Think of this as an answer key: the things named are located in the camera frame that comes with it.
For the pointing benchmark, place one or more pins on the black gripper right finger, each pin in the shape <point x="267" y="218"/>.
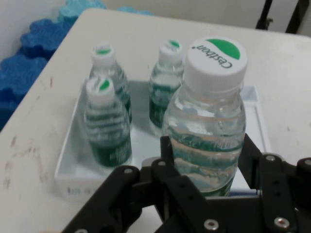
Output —
<point x="279" y="184"/>

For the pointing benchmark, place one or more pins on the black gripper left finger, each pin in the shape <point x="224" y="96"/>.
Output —
<point x="145" y="194"/>

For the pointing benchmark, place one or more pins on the clear water bottle green label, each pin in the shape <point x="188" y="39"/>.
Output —
<point x="107" y="126"/>
<point x="103" y="58"/>
<point x="206" y="109"/>
<point x="165" y="72"/>

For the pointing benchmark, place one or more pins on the white printed cardboard box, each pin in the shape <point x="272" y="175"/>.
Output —
<point x="70" y="145"/>

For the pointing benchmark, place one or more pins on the black stand leg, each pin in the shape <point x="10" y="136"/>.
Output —
<point x="264" y="14"/>
<point x="295" y="17"/>

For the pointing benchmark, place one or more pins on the dark blue foam mat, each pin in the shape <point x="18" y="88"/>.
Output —
<point x="17" y="82"/>
<point x="46" y="38"/>

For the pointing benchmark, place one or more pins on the light blue foam mat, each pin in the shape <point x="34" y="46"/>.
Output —
<point x="77" y="9"/>

